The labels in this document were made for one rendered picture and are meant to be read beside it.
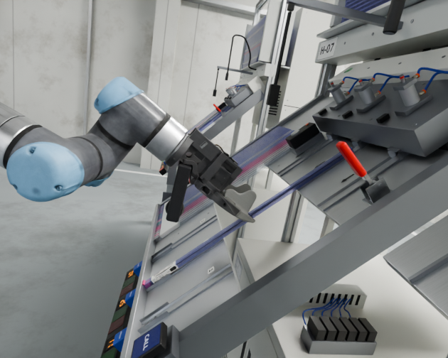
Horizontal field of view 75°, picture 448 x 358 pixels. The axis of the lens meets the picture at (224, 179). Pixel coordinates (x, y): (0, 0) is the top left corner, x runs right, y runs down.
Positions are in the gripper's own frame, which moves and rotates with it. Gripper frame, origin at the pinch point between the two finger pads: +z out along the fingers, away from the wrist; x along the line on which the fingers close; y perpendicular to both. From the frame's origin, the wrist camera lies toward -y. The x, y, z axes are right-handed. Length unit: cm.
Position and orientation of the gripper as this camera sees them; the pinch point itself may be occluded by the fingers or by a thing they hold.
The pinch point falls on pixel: (246, 218)
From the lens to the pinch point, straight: 60.8
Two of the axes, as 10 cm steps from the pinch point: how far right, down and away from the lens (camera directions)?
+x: -1.4, -2.7, 9.5
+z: 7.3, 6.2, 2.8
